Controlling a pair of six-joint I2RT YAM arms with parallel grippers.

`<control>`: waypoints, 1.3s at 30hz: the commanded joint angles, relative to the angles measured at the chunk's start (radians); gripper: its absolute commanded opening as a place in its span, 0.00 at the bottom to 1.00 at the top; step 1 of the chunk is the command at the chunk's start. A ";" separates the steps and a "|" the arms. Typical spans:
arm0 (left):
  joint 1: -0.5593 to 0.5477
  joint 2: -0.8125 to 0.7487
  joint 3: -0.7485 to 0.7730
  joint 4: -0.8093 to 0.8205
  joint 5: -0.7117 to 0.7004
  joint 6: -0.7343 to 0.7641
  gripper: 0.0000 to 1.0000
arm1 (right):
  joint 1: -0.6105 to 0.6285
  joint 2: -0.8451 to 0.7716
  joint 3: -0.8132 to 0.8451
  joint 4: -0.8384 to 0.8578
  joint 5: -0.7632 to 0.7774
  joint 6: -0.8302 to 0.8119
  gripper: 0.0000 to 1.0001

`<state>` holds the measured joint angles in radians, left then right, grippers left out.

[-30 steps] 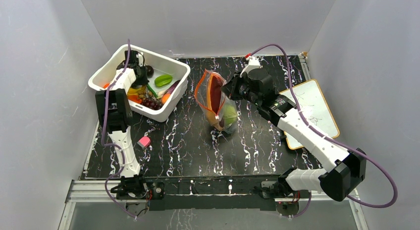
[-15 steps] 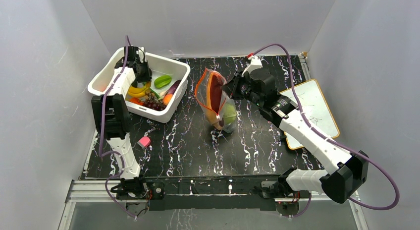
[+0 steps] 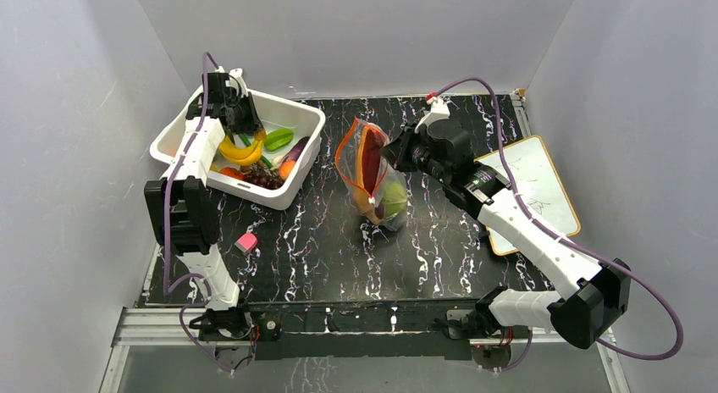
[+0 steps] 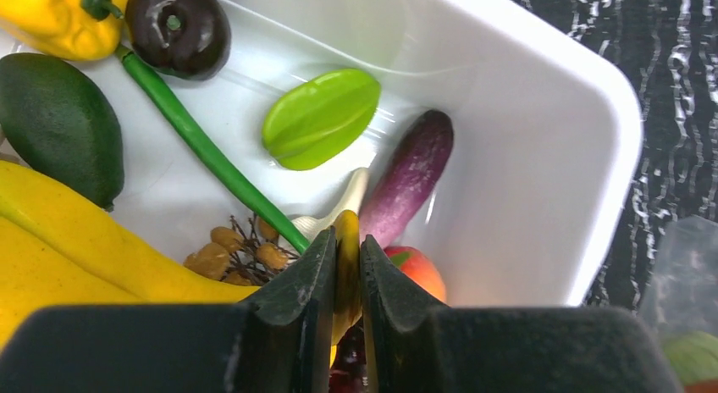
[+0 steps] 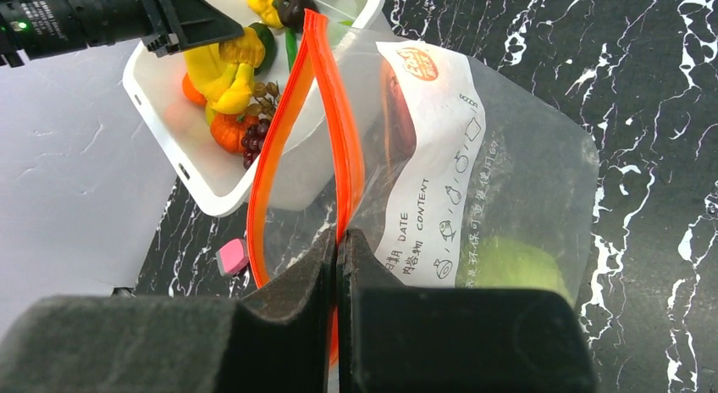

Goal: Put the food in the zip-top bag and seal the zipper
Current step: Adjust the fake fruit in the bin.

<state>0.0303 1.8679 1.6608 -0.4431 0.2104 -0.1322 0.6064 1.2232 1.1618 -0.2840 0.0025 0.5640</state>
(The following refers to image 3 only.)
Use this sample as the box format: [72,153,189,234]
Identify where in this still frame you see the black marble table mat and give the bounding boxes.
[139,94,588,308]

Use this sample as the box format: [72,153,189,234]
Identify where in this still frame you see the small whiteboard wooden frame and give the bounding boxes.
[504,135,582,236]

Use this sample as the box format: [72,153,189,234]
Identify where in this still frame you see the white plastic bin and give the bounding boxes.
[149,87,325,210]

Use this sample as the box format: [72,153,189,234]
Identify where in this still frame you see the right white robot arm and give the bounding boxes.
[381,119,631,349]

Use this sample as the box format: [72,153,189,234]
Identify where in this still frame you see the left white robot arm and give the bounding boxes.
[144,68,254,340]

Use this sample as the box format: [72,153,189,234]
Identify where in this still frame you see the brown toy kiwi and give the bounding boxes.
[357,204,384,224]

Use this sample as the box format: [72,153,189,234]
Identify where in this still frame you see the purple toy eggplant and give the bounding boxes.
[273,136,310,170]

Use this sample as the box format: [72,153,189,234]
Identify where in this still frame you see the orange toy peach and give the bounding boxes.
[278,160,296,181]

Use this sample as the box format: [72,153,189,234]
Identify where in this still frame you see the clear orange-zip bag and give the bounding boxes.
[334,118,408,231]

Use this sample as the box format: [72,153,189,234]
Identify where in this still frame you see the pink eraser block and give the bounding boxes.
[234,232,258,254]

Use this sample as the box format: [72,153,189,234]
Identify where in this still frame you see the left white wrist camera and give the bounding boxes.
[228,69,248,97]

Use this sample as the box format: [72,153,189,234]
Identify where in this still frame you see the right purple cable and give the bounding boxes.
[426,77,686,374]

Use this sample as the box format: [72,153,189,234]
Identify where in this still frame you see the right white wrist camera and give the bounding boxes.
[414,92,450,133]

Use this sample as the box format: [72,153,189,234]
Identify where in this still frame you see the orange toy tomato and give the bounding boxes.
[219,167,245,181]

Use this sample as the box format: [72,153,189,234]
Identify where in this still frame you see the green toy cabbage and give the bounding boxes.
[381,181,407,219]

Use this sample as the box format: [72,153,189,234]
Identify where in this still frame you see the green toy starfruit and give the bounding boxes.
[264,128,294,152]

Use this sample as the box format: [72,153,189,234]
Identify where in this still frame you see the dark red toy grapes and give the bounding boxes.
[240,163,284,190]

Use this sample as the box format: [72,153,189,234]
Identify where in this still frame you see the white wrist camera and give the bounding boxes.
[228,69,248,97]
[414,92,450,133]

